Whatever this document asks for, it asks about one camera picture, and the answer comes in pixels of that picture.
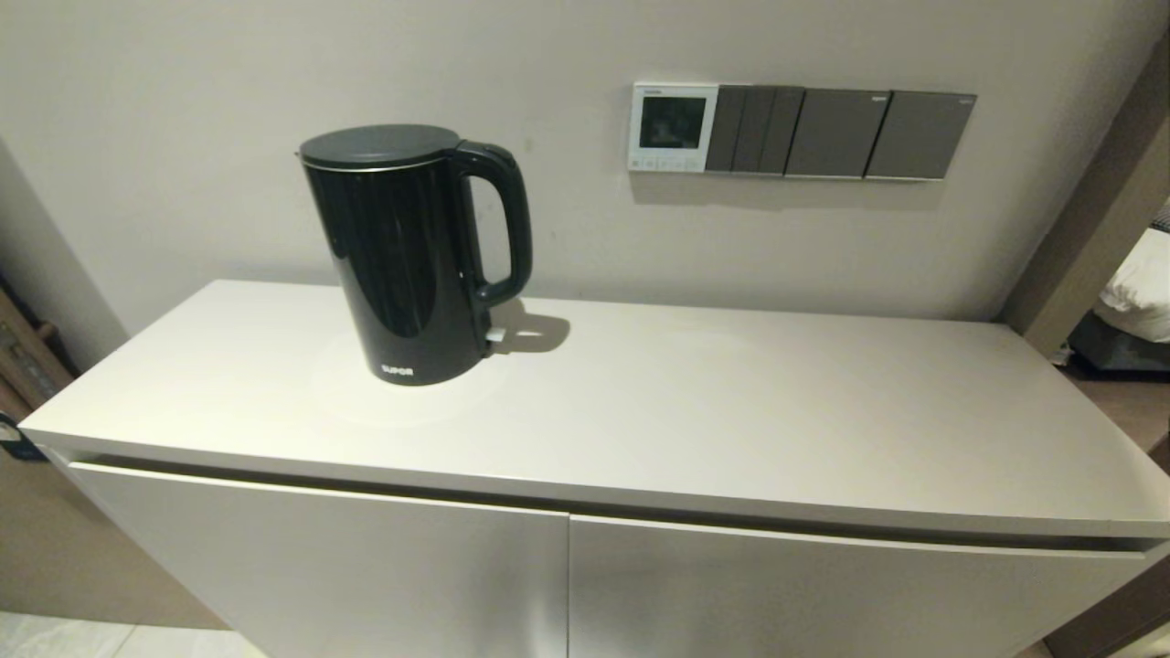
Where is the white cabinet door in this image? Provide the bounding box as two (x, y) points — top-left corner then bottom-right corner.
(69, 462), (569, 658)
(569, 514), (1154, 658)

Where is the black electric kettle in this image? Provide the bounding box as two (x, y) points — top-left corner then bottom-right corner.
(295, 124), (534, 387)

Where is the white cabinet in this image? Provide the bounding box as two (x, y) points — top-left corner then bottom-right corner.
(18, 279), (1170, 658)

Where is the wooden door frame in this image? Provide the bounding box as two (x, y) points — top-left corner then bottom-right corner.
(996, 27), (1170, 357)

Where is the white bedding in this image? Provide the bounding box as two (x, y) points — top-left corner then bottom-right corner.
(1094, 227), (1170, 344)

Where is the dark bed base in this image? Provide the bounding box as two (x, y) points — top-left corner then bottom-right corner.
(1065, 311), (1170, 376)

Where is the brown wooden rack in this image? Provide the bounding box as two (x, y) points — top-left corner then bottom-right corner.
(0, 283), (79, 421)

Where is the white wall thermostat panel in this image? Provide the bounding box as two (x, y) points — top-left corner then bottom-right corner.
(627, 82), (719, 175)

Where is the grey single wall switch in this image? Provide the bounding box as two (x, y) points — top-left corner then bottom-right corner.
(864, 90), (978, 182)
(784, 88), (891, 180)

